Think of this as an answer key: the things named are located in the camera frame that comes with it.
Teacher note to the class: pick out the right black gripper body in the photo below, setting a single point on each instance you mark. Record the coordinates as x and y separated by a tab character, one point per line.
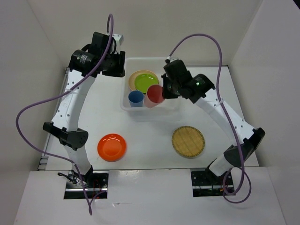
170	88

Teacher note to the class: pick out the pink plastic cup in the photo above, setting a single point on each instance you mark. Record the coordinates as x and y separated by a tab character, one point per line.
154	96

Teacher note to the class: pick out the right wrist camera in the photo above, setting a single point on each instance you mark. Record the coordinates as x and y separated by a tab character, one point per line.
170	59

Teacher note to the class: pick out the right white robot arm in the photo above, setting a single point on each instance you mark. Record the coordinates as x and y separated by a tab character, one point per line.
201	91

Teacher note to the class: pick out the white plastic bin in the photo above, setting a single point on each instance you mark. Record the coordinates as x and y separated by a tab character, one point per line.
154	64

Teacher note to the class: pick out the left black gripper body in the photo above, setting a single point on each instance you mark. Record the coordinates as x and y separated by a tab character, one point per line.
114	64

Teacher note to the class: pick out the blue plastic cup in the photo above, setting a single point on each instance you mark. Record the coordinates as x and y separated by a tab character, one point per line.
136	98

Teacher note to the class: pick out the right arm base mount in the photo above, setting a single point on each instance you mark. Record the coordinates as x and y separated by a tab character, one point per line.
202	186

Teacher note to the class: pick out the lime green plate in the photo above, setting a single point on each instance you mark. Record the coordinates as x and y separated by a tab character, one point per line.
144	81

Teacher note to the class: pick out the round bamboo woven plate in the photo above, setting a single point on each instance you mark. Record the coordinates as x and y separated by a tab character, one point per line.
188	141

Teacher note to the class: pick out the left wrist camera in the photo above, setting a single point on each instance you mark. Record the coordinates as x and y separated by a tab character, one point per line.
117	40

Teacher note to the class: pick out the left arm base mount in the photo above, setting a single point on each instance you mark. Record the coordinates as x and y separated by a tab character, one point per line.
96	188

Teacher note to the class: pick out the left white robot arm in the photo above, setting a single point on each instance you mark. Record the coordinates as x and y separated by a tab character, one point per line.
102	56

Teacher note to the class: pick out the orange plastic plate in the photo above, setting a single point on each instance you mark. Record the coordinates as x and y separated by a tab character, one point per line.
112	147

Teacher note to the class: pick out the beige bear print plate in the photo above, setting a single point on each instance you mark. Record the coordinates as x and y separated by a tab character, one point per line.
134	75

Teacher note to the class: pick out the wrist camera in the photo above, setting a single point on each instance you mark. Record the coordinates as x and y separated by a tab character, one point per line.
170	59
117	40

